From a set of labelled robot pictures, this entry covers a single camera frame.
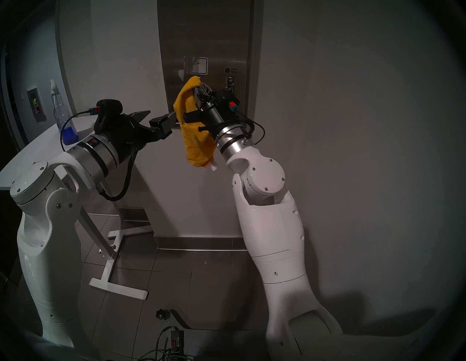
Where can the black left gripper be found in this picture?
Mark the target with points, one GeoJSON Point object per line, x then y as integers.
{"type": "Point", "coordinates": [120, 133]}

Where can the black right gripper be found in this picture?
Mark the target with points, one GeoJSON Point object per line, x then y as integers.
{"type": "Point", "coordinates": [214, 114]}

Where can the yellow microfibre cloth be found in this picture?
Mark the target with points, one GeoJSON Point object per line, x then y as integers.
{"type": "Point", "coordinates": [194, 138]}

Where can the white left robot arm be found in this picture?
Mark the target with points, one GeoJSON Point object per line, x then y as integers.
{"type": "Point", "coordinates": [47, 254]}

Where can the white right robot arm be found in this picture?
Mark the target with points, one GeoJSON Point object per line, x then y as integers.
{"type": "Point", "coordinates": [273, 236]}

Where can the metal dispenser lever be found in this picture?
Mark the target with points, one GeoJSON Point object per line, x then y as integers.
{"type": "Point", "coordinates": [230, 83]}

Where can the clear spray bottle blue liquid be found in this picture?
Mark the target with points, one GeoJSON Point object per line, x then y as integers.
{"type": "Point", "coordinates": [69, 136]}

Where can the black star knob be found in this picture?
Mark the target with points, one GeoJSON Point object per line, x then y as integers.
{"type": "Point", "coordinates": [162, 314]}

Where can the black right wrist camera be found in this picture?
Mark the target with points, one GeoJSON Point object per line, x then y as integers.
{"type": "Point", "coordinates": [227, 98]}

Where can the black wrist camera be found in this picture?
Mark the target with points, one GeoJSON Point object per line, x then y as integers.
{"type": "Point", "coordinates": [227, 98]}
{"type": "Point", "coordinates": [111, 107]}

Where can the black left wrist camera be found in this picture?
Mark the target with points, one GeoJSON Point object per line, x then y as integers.
{"type": "Point", "coordinates": [111, 107]}

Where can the stainless steel wall dispenser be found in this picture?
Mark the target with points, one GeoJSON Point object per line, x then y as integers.
{"type": "Point", "coordinates": [211, 36]}

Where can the white table leg frame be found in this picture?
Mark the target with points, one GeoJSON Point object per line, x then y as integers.
{"type": "Point", "coordinates": [116, 289]}

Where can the black box red switch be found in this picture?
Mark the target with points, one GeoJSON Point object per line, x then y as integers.
{"type": "Point", "coordinates": [177, 340]}

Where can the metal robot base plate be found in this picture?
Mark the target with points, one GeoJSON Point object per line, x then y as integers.
{"type": "Point", "coordinates": [218, 344]}

